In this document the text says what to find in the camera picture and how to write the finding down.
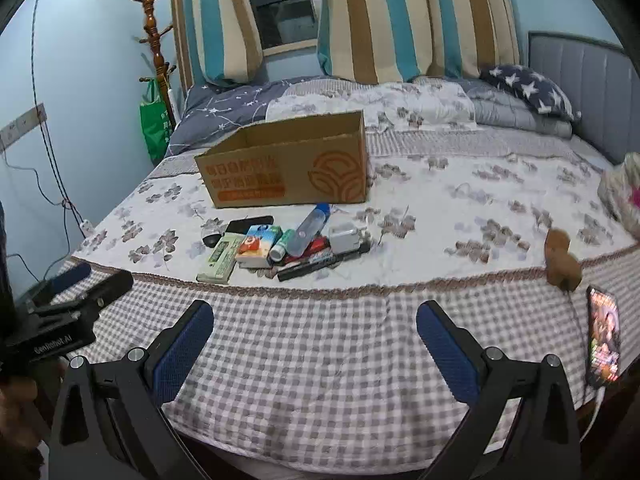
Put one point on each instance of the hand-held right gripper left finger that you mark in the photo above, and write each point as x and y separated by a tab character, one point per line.
185	355

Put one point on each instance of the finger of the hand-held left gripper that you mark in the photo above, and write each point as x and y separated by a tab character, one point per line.
112	285
72	275

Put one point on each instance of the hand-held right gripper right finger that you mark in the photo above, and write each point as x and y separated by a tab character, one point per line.
445	355

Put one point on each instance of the green white box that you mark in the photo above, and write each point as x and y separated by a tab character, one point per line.
218	260

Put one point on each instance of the clear black computer mouse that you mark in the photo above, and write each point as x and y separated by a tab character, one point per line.
212	236

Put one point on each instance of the colourful drink carton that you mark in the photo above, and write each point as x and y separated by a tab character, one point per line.
256	246

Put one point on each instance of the small green white tube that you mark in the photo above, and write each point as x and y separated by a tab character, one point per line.
281	247

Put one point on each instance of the black remote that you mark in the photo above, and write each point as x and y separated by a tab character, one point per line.
250	224

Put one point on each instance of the black marker pen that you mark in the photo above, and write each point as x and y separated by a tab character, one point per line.
325	263

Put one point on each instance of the white charger plug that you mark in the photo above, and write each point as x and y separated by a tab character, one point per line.
344	238

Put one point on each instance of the small red item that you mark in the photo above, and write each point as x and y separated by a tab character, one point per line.
316	246

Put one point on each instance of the clear bottle with blue cap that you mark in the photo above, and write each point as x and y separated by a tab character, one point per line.
309	230

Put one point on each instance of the brown cardboard box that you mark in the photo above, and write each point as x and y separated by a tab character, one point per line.
280	180

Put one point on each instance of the white power strip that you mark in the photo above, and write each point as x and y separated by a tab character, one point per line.
87	227

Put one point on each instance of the brown plush toy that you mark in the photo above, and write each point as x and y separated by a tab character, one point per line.
562	262

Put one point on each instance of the smartphone with lit screen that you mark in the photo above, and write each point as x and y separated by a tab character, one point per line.
604	335

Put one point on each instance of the green shopping bag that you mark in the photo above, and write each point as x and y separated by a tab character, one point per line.
154	127

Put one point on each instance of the blue-grey branch print quilt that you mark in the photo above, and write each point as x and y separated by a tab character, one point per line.
220	110

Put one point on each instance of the pink white cloth bundle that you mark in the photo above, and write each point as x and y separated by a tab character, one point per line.
622	195

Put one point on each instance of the folded grey quilt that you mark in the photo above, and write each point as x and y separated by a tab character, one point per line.
510	115

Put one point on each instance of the white floral folded quilt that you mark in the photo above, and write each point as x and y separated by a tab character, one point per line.
390	102

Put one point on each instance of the wooden coat rack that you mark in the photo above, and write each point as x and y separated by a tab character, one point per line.
151	25

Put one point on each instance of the navy star pillow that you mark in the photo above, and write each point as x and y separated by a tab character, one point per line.
535	87

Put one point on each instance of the narrow striped curtain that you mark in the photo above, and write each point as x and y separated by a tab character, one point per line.
215	20

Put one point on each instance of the grey padded headboard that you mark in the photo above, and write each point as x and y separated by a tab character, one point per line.
590	80

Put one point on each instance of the window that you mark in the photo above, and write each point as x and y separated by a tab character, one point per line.
285	10

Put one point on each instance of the wide striped curtain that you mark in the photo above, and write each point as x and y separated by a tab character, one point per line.
415	15

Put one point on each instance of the wall socket strip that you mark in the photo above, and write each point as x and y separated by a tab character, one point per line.
22	122

